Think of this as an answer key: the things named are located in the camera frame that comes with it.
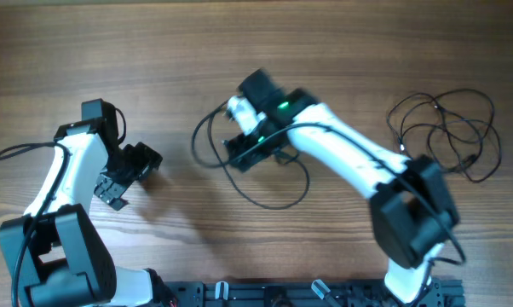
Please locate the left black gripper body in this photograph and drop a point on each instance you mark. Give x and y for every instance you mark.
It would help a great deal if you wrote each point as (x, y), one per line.
(127, 166)

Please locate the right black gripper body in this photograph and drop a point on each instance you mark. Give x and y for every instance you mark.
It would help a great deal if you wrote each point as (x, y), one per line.
(254, 146)

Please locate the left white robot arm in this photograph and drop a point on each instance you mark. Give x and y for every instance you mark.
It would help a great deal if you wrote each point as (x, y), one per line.
(53, 252)

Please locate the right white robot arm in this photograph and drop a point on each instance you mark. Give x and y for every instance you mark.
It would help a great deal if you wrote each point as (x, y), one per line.
(412, 211)

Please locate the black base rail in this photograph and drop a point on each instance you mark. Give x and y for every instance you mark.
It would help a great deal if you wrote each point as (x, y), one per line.
(363, 293)

